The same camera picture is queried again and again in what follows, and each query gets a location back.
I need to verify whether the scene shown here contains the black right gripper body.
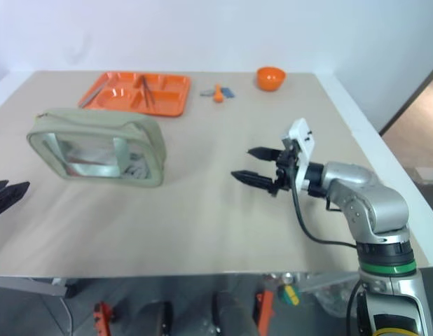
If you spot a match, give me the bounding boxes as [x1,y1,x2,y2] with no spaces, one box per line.
[268,136,301,198]

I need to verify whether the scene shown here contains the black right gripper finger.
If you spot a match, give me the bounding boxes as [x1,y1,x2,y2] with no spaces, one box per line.
[247,146,284,162]
[231,169,277,197]

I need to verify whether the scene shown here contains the clear beige zipper pouch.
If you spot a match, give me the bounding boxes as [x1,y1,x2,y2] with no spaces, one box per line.
[25,108,167,190]

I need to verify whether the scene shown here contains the orange bowl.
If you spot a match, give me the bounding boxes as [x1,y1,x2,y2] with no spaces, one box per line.
[256,66,287,93]

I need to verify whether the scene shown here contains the orange compartment tray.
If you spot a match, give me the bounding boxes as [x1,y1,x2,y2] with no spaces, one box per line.
[77,71,192,118]

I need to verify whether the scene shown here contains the green yellow tape roll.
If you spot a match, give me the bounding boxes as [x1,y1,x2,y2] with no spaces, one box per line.
[277,283,301,305]

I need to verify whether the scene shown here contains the silver metal chopsticks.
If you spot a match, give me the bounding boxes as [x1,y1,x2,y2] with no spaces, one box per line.
[78,81,109,108]

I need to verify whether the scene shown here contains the orange clamp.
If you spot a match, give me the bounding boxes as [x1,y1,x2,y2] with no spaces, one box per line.
[254,290,275,336]
[92,301,116,336]

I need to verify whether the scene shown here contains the clear plastic bag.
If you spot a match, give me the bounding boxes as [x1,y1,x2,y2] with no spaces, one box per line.
[312,278,359,317]

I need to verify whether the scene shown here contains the white box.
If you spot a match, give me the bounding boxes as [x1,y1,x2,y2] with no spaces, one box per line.
[413,167,433,182]

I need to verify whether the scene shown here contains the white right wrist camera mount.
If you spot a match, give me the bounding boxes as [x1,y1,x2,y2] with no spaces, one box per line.
[281,118,316,193]

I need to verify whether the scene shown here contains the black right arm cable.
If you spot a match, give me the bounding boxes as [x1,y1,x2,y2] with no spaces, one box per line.
[291,187,359,249]

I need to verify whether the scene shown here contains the aluminium frame beam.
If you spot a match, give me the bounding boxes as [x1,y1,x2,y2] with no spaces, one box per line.
[0,275,67,299]

